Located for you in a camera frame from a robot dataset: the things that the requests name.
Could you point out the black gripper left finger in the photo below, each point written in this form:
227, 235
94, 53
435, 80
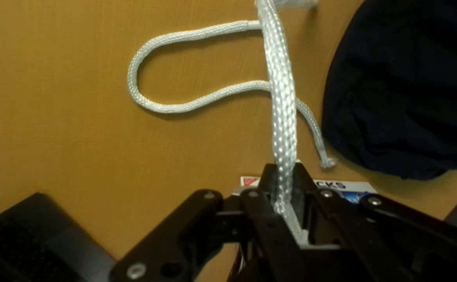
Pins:
197, 229

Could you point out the black cloth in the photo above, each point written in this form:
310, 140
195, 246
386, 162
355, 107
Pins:
405, 88

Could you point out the black laptop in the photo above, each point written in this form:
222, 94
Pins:
34, 240

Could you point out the blue cardboard snack box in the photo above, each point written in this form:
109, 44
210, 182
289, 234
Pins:
347, 187

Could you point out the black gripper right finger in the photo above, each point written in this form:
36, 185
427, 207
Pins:
385, 235

